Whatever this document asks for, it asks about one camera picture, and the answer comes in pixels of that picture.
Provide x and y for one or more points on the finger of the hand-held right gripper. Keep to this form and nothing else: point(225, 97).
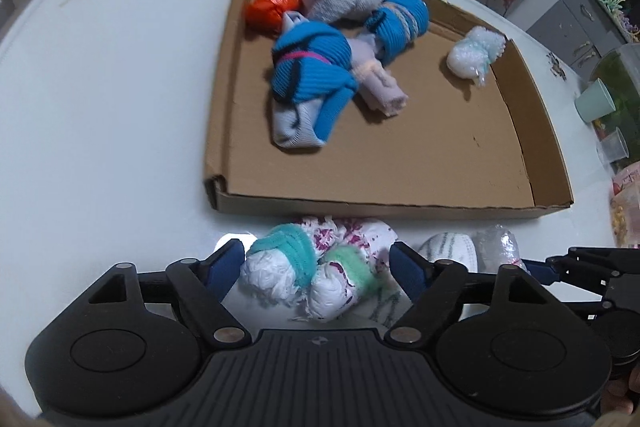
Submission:
point(542, 272)
point(600, 262)

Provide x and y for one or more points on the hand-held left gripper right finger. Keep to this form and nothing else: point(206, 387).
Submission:
point(407, 268)

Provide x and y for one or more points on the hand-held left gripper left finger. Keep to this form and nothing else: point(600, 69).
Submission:
point(225, 264)

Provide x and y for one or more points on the striped white cloth bundle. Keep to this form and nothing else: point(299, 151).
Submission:
point(450, 249)

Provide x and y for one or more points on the purple print bundle teal tie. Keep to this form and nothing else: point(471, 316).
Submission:
point(272, 277)

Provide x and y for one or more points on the clear bubble wrap bundle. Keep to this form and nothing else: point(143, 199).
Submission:
point(500, 244)

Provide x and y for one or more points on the purple print bundle green tie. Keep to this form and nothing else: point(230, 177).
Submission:
point(330, 294)

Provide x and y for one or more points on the brown cardboard box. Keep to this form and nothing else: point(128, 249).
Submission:
point(425, 157)

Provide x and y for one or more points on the lilac cloth roll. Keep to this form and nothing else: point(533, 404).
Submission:
point(382, 89)

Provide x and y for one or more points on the blue sock bundle pink band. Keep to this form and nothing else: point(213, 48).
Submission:
point(310, 57)

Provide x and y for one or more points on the blue striped sock bundle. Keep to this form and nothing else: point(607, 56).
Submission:
point(400, 22)

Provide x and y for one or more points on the orange plastic bag bundle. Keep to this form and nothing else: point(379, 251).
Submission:
point(272, 2)

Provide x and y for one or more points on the person's right hand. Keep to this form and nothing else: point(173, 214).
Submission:
point(620, 393)

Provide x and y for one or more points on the pink snack packet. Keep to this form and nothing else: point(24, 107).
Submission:
point(627, 187)

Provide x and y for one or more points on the clear plastic cup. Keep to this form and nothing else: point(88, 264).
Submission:
point(612, 149)

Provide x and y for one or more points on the pale green cup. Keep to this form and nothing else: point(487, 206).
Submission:
point(595, 99)

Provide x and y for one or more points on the clear container with plants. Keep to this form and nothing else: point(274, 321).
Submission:
point(625, 72)

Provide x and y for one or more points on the grey cabinet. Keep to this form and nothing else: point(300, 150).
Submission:
point(565, 17)

